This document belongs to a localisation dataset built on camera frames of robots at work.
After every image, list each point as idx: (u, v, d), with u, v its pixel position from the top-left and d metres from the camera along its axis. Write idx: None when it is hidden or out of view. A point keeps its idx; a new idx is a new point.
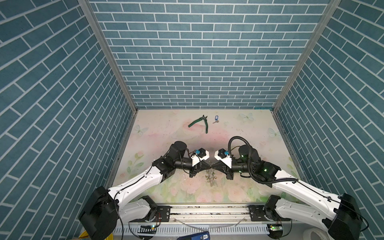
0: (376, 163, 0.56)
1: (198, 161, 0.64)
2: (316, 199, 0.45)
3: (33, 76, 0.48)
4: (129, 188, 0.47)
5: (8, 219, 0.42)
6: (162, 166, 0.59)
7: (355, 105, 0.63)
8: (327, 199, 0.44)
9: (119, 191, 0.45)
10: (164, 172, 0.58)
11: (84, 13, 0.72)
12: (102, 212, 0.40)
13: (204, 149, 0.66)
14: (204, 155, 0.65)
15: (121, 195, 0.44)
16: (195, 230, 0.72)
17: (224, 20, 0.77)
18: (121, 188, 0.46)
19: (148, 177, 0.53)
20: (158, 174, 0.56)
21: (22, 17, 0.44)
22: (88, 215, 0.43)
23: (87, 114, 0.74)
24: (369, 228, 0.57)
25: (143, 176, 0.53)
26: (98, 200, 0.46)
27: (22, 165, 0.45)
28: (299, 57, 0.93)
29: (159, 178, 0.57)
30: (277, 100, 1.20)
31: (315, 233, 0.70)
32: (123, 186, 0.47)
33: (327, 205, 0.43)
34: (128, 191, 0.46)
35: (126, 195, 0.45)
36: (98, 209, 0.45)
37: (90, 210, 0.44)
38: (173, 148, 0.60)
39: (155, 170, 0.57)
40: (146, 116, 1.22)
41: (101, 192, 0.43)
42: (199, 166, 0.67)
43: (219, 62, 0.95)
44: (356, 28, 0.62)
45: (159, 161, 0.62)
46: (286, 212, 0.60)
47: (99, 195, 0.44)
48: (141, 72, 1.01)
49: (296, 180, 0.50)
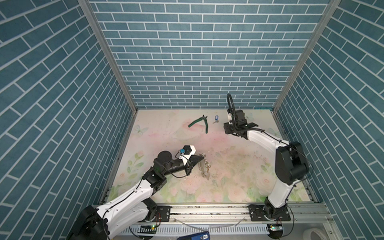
0: (376, 162, 0.56)
1: (186, 160, 0.65)
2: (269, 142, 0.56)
3: (33, 76, 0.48)
4: (119, 205, 0.47)
5: (9, 219, 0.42)
6: (152, 179, 0.60)
7: (355, 105, 0.63)
8: (278, 141, 0.55)
9: (108, 209, 0.45)
10: (155, 185, 0.58)
11: (84, 13, 0.72)
12: (91, 232, 0.40)
13: (188, 145, 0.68)
14: (189, 151, 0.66)
15: (110, 213, 0.44)
16: (195, 230, 0.72)
17: (224, 20, 0.77)
18: (110, 206, 0.46)
19: (138, 191, 0.53)
20: (148, 188, 0.56)
21: (22, 17, 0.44)
22: (76, 235, 0.42)
23: (87, 114, 0.74)
24: (370, 229, 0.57)
25: (132, 191, 0.52)
26: (87, 219, 0.45)
27: (22, 165, 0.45)
28: (298, 57, 0.93)
29: (149, 192, 0.56)
30: (277, 100, 1.20)
31: (315, 233, 0.70)
32: (113, 203, 0.47)
33: (274, 144, 0.53)
34: (117, 209, 0.46)
35: (115, 212, 0.45)
36: (87, 229, 0.44)
37: (78, 231, 0.43)
38: (157, 162, 0.57)
39: (145, 183, 0.57)
40: (146, 116, 1.22)
41: (89, 211, 0.43)
42: (190, 163, 0.66)
43: (219, 62, 0.95)
44: (356, 28, 0.62)
45: (149, 173, 0.62)
46: (274, 197, 0.63)
47: (88, 214, 0.42)
48: (141, 72, 1.01)
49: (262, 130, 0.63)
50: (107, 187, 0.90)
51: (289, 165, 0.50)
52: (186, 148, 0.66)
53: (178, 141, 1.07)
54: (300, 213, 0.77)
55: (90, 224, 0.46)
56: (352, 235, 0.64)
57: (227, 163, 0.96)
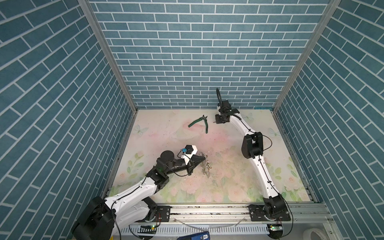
0: (376, 162, 0.56)
1: (188, 159, 0.67)
2: (243, 128, 0.77)
3: (33, 76, 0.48)
4: (126, 198, 0.49)
5: (8, 219, 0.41)
6: (156, 177, 0.61)
7: (355, 105, 0.63)
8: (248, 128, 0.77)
9: (116, 201, 0.46)
10: (158, 183, 0.60)
11: (84, 13, 0.72)
12: (99, 223, 0.41)
13: (190, 145, 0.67)
14: (191, 150, 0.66)
15: (117, 205, 0.45)
16: (195, 230, 0.72)
17: (224, 20, 0.77)
18: (117, 198, 0.47)
19: (143, 187, 0.55)
20: (152, 185, 0.57)
21: (22, 17, 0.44)
22: (83, 226, 0.42)
23: (87, 114, 0.74)
24: (370, 229, 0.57)
25: (138, 186, 0.54)
26: (94, 210, 0.46)
27: (22, 165, 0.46)
28: (298, 57, 0.93)
29: (153, 189, 0.58)
30: (277, 99, 1.20)
31: (315, 233, 0.70)
32: (120, 196, 0.48)
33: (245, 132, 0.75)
34: (124, 201, 0.47)
35: (122, 205, 0.46)
36: (93, 220, 0.44)
37: (84, 221, 0.42)
38: (160, 162, 0.59)
39: (149, 180, 0.59)
40: (146, 116, 1.22)
41: (97, 202, 0.44)
42: (192, 162, 0.67)
43: (219, 63, 0.96)
44: (356, 28, 0.62)
45: (152, 172, 0.63)
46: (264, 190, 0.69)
47: (95, 205, 0.43)
48: (141, 72, 1.01)
49: (240, 119, 0.82)
50: (107, 187, 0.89)
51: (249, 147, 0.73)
52: (188, 147, 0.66)
53: (178, 141, 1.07)
54: (300, 213, 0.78)
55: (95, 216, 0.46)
56: (352, 235, 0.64)
57: (227, 163, 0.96)
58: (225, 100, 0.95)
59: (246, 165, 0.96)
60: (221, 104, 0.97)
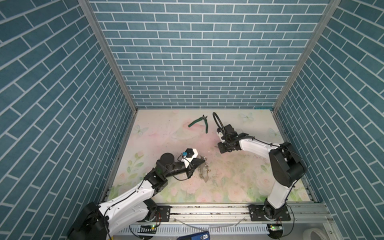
0: (376, 162, 0.56)
1: (188, 163, 0.66)
2: (263, 146, 0.56)
3: (33, 76, 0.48)
4: (120, 204, 0.48)
5: (8, 219, 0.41)
6: (154, 180, 0.60)
7: (355, 105, 0.63)
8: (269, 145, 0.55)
9: (110, 207, 0.46)
10: (156, 186, 0.58)
11: (84, 13, 0.72)
12: (92, 229, 0.40)
13: (191, 149, 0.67)
14: (192, 154, 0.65)
15: (111, 211, 0.45)
16: (195, 230, 0.72)
17: (224, 20, 0.77)
18: (112, 204, 0.47)
19: (139, 192, 0.54)
20: (149, 188, 0.56)
21: (22, 17, 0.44)
22: (77, 232, 0.42)
23: (87, 114, 0.74)
24: (370, 229, 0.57)
25: (134, 191, 0.53)
26: (88, 216, 0.46)
27: (22, 165, 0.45)
28: (299, 56, 0.93)
29: (150, 192, 0.57)
30: (277, 100, 1.20)
31: (315, 233, 0.70)
32: (115, 201, 0.48)
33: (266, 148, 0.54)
34: (118, 207, 0.47)
35: (117, 211, 0.46)
36: (87, 225, 0.45)
37: (79, 227, 0.43)
38: (159, 164, 0.58)
39: (147, 184, 0.58)
40: (146, 116, 1.22)
41: (91, 208, 0.43)
42: (192, 166, 0.65)
43: (219, 62, 0.95)
44: (356, 28, 0.62)
45: (151, 175, 0.62)
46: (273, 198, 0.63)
47: (90, 211, 0.43)
48: (141, 72, 1.01)
49: (253, 138, 0.64)
50: (107, 187, 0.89)
51: (285, 167, 0.50)
52: (189, 152, 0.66)
53: (178, 141, 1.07)
54: (300, 213, 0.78)
55: (90, 221, 0.46)
56: (352, 235, 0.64)
57: (227, 164, 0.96)
58: (228, 126, 0.77)
59: (246, 165, 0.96)
60: (224, 130, 0.79)
